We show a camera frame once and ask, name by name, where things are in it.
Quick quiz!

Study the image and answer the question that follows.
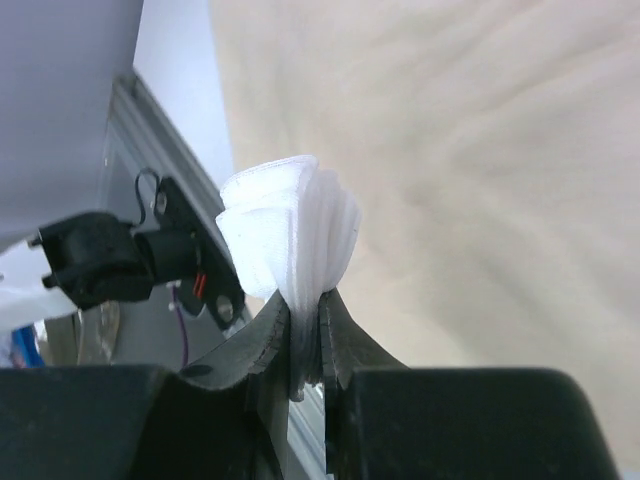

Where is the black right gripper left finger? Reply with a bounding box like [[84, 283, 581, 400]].
[[1, 295, 290, 479]]

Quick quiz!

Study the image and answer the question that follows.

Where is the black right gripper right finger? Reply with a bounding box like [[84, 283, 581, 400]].
[[318, 291, 619, 479]]

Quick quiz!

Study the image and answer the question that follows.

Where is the white gauze pad stack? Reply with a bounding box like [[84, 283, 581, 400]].
[[216, 155, 361, 402]]

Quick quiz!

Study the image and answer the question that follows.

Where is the beige cloth drape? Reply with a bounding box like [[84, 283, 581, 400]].
[[211, 1, 639, 470]]

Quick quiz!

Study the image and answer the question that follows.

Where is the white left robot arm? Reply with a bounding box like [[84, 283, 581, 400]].
[[1, 211, 201, 331]]

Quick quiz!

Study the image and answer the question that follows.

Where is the aluminium mounting rail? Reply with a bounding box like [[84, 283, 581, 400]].
[[108, 75, 329, 479]]

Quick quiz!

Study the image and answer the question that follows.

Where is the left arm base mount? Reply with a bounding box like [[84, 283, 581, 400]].
[[134, 168, 245, 334]]

